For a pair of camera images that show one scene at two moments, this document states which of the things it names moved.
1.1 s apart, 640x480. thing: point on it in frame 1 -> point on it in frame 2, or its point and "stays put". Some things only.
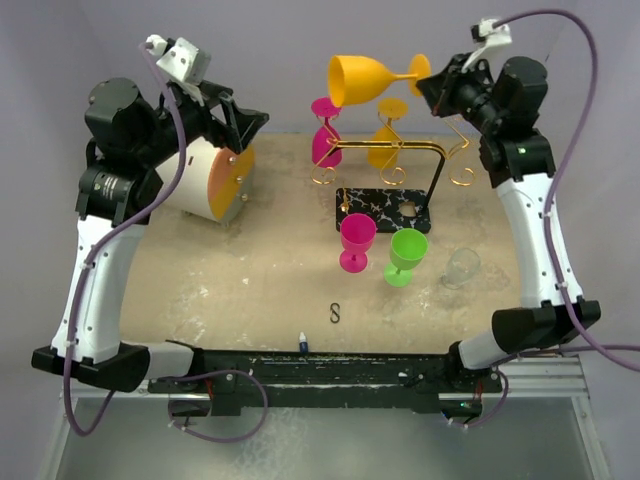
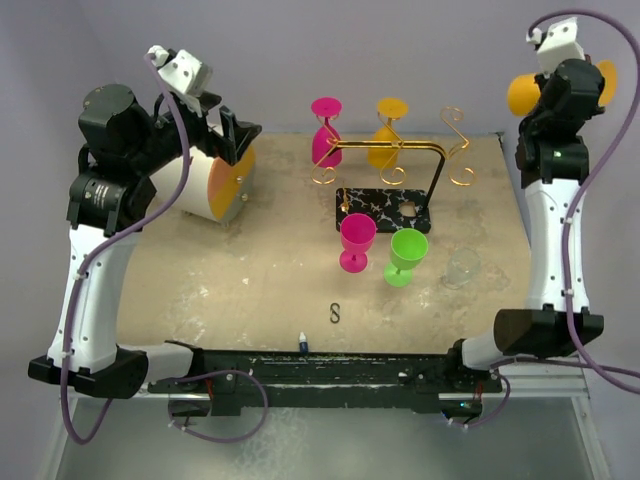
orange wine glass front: [356, 80] -> [523, 94]
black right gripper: [440, 88] -> [594, 110]
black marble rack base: [384, 205] stays put
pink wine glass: [326, 152] stays put
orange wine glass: [387, 158] stays put
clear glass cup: [461, 266] stays put
